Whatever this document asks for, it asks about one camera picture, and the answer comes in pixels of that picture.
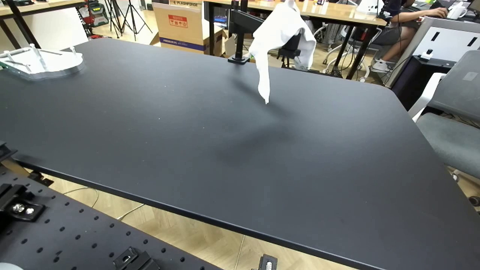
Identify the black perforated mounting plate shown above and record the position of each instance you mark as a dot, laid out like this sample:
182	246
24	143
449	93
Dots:
60	234

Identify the seated person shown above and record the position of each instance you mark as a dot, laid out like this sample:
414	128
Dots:
399	38

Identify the black bolted bracket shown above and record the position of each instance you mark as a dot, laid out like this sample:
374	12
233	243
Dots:
23	209

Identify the black office chair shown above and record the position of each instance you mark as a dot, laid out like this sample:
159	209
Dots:
291	45

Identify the grey office chair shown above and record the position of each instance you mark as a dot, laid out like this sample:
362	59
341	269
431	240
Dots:
452	125

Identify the cardboard box with red print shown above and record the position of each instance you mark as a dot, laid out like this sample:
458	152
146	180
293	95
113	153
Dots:
180	24

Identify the white cloth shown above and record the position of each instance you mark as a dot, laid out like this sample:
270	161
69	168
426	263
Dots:
279	30

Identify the black tripod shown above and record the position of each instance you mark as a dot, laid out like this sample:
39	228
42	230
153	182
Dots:
129	17

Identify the long wooden desk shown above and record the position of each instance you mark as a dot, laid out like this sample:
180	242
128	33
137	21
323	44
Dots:
330	14

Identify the grey slotted computer case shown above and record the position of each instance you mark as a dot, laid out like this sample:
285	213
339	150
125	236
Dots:
450	45

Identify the white board panel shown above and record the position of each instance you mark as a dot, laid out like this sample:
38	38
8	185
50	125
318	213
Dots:
57	27

